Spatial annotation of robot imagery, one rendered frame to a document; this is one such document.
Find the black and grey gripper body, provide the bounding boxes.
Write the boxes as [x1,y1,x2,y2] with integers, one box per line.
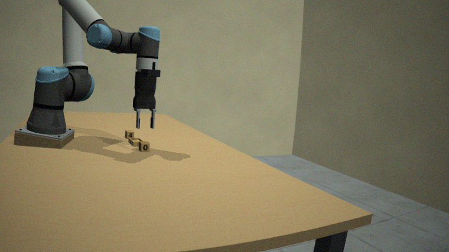
[133,58,161,109]

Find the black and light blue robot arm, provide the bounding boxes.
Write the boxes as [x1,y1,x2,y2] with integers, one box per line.
[27,0,160,135]

